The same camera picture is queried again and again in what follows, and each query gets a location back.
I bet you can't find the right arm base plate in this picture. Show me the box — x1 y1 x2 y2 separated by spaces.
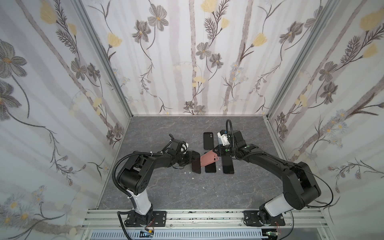
243 210 286 227

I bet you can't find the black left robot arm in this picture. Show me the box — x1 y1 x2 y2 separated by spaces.
112 139 191 226

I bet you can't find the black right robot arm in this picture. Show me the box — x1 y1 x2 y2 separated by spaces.
214 130 321 227

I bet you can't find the black phone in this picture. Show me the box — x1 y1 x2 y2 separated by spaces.
205 162 217 173

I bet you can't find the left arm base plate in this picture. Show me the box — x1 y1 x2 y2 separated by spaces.
124 210 167 227

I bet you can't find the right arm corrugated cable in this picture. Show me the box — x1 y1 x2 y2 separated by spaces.
225 119 236 151

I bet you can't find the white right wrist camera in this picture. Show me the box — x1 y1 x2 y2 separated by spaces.
217 130 230 146

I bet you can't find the aluminium front rail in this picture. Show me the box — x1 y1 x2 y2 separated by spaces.
81 208 329 231

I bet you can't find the white slotted cable duct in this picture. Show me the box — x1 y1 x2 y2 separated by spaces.
88 229 268 240

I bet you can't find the black phone case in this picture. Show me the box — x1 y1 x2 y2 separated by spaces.
203 132 214 150

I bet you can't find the pink phone case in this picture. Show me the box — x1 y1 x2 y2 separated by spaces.
200 150 219 167

